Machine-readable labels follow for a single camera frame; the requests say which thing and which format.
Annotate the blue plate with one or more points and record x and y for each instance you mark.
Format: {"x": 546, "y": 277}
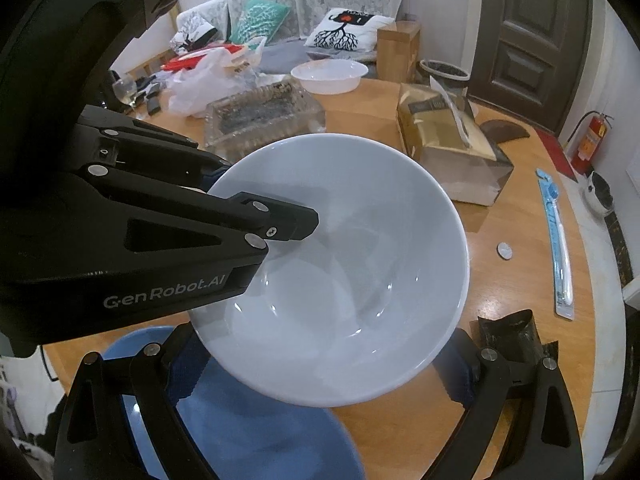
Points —
{"x": 250, "y": 442}

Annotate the white tree print pillow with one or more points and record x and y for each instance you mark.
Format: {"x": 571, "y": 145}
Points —
{"x": 345, "y": 30}

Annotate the red door mat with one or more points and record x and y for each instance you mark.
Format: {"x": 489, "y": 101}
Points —
{"x": 555, "y": 152}

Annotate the packaged blue toothbrush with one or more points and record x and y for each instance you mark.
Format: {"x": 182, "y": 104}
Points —
{"x": 556, "y": 240}

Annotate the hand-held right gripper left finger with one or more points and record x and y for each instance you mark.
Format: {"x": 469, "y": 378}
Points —
{"x": 187, "y": 367}

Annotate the dark brown door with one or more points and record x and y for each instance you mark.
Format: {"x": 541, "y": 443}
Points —
{"x": 530, "y": 35}

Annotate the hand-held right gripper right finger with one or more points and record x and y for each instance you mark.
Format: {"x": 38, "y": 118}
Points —
{"x": 457, "y": 372}

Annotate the black remote control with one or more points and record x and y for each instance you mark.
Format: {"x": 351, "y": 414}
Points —
{"x": 153, "y": 99}

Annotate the small white disc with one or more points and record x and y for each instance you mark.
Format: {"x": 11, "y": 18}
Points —
{"x": 505, "y": 250}

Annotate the golden tissue box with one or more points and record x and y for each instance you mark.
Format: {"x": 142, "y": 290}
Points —
{"x": 440, "y": 127}

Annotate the black white floral pillow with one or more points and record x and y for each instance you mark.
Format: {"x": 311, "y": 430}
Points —
{"x": 195, "y": 32}

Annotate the glass ashtray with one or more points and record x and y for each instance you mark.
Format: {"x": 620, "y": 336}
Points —
{"x": 260, "y": 117}

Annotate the red fire extinguisher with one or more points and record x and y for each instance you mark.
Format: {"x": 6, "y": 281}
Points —
{"x": 590, "y": 142}

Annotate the white round helmet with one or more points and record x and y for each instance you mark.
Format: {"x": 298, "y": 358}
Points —
{"x": 599, "y": 195}

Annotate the white bowl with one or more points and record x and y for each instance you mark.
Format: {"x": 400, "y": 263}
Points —
{"x": 330, "y": 77}
{"x": 350, "y": 260}

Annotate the dark wooden piece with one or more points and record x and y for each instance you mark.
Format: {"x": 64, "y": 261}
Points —
{"x": 505, "y": 132}

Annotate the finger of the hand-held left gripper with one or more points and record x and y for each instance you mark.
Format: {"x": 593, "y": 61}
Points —
{"x": 225, "y": 215}
{"x": 150, "y": 150}

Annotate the wine glass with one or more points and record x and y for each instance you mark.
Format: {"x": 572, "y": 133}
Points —
{"x": 125, "y": 91}

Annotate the white plastic bag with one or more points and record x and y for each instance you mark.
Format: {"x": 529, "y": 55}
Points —
{"x": 195, "y": 90}

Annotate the teal leaf pillow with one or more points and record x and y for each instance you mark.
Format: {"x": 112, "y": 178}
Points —
{"x": 257, "y": 20}

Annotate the grey trash bin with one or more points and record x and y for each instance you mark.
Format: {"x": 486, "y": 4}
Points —
{"x": 442, "y": 75}

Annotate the red lid container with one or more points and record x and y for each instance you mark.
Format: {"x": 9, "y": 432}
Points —
{"x": 200, "y": 60}

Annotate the black foil packet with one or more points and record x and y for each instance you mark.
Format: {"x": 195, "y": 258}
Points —
{"x": 510, "y": 332}

